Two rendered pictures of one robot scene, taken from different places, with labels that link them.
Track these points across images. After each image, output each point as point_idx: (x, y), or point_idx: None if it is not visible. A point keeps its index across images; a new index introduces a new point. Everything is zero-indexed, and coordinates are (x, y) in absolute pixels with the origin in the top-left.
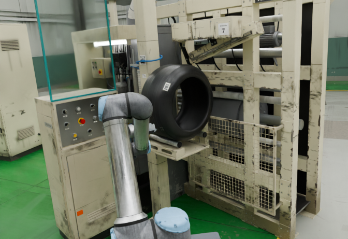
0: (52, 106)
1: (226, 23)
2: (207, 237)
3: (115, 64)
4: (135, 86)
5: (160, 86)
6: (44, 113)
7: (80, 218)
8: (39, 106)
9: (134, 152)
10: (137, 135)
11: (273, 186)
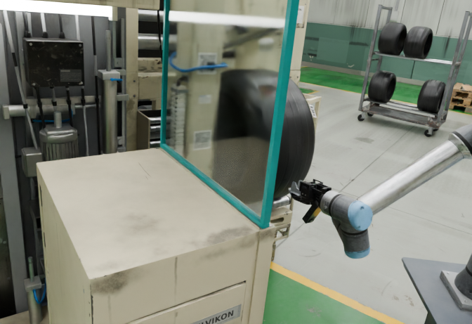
0: (267, 238)
1: (301, 7)
2: (413, 265)
3: (57, 74)
4: (116, 128)
5: (307, 112)
6: (192, 293)
7: None
8: (149, 288)
9: None
10: (412, 190)
11: (292, 204)
